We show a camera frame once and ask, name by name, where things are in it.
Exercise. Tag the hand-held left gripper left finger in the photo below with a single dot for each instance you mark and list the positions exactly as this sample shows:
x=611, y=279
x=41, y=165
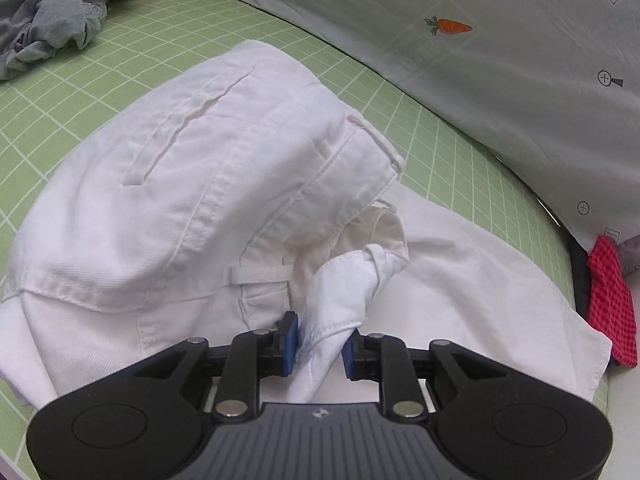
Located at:
x=291, y=345

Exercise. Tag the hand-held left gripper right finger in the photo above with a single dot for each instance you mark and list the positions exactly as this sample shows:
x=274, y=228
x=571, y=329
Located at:
x=351, y=355

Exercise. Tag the white pants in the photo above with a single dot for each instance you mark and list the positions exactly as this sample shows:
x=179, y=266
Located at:
x=175, y=210

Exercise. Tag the black folded garment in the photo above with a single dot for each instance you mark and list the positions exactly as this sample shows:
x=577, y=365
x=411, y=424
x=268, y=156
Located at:
x=580, y=280

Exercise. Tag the red checked garment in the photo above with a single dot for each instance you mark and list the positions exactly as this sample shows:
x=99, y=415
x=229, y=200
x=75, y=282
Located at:
x=610, y=300

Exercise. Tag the grey carrot-print sheet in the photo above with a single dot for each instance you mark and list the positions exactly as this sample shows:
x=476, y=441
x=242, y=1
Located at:
x=500, y=110

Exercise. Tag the grey garment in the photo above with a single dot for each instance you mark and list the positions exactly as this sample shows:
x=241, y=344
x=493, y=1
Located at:
x=50, y=20

